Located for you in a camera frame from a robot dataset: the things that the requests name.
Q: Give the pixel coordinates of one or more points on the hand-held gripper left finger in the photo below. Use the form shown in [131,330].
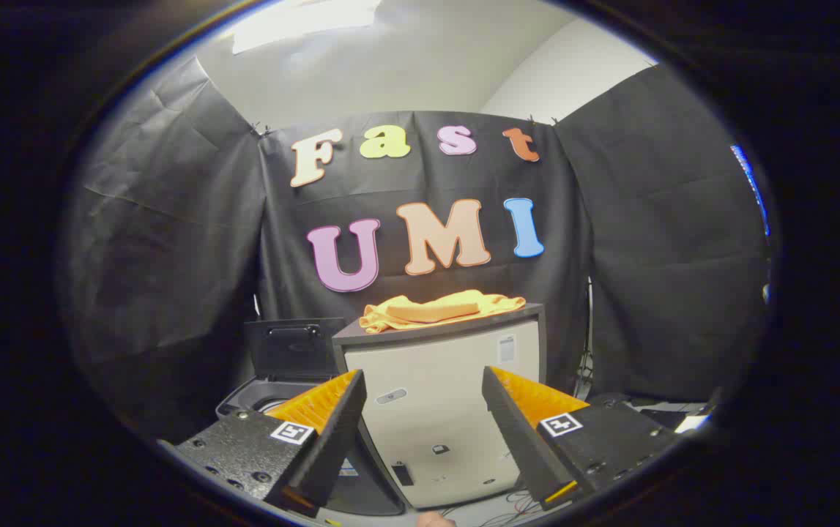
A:
[332,439]

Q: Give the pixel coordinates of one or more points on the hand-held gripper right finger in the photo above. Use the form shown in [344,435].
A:
[518,439]

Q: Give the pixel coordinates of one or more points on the black washing machine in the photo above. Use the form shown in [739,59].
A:
[372,487]

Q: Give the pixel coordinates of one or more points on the orange shirt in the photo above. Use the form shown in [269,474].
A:
[434,309]

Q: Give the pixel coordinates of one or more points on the white cabinet with grey top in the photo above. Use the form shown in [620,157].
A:
[434,410]

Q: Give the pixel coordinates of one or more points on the black backdrop cloth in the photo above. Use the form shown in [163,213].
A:
[171,241]

